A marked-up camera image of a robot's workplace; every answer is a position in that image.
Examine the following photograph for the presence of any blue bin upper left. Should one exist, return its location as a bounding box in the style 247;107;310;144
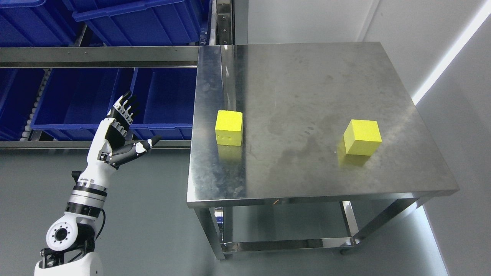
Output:
0;0;82;48

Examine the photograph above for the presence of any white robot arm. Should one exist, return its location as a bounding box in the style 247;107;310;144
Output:
34;180;107;276

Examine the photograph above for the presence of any blue bin upper right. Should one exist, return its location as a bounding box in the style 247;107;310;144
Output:
72;0;210;46

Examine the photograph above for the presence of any yellow foam block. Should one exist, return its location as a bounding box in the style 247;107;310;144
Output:
343;119;382;156
214;110;243;146

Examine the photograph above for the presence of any blue bin lower middle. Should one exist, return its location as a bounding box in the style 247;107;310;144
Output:
30;68;133;140

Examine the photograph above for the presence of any blue bin lower left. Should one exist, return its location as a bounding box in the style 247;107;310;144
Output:
0;68;44;141

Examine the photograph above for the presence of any steel shelf rack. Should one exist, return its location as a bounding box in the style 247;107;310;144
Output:
0;0;235;150

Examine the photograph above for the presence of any blue bin lower right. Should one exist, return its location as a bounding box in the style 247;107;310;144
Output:
130;67;197;140

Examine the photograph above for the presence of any stainless steel table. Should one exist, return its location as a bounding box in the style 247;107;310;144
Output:
186;42;459;260

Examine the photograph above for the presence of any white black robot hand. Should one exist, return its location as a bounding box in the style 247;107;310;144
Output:
77;90;161;189

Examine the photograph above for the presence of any blue bin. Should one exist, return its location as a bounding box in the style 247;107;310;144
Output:
30;68;133;140
0;0;82;48
130;67;197;140
0;68;44;141
72;0;210;46

